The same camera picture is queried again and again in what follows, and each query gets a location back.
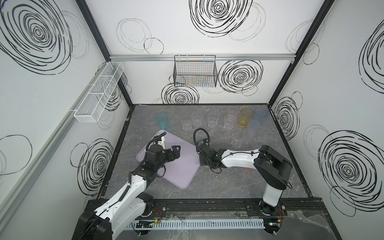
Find lilac plastic tray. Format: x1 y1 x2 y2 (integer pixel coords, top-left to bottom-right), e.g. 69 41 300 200
143 130 200 189

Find clear glass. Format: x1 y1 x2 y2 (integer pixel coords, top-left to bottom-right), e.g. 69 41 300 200
208 113 220 129
192 112 204 127
181 116 193 132
231 132 243 149
224 107 239 131

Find teal plastic cup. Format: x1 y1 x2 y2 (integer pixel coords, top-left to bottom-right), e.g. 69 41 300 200
156 113 170 130

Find yellow plastic cup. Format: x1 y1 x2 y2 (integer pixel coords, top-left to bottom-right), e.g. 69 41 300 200
238 107 254 128

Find blue plastic cup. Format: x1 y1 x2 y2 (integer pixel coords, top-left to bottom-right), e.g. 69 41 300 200
254 108 268 124

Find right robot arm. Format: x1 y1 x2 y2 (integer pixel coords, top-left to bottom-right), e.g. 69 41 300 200
196 142 293 216

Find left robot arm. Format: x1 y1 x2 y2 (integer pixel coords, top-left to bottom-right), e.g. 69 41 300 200
72 144 181 240

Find pink plastic cup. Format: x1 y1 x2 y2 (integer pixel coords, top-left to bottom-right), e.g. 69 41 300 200
244 168 256 173

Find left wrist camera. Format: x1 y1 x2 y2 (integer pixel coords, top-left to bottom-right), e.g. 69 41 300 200
156 137 166 149

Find white wire shelf basket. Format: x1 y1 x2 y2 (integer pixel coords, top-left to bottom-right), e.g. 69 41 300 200
74 62 124 123

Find black wire basket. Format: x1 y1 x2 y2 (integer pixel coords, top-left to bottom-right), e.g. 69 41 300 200
173 55 219 88

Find white slotted cable duct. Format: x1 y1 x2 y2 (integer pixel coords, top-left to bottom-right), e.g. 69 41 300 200
126 219 265 231

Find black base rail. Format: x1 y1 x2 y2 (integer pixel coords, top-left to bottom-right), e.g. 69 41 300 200
148 198 325 217

